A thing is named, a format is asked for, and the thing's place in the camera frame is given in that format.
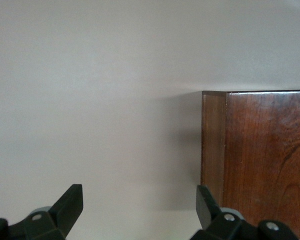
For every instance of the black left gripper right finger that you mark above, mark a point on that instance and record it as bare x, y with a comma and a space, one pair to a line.
222, 227

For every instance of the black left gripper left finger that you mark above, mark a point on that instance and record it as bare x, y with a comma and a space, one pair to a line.
52, 225

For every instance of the dark red wooden cabinet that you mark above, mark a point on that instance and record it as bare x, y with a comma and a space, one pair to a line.
265, 150

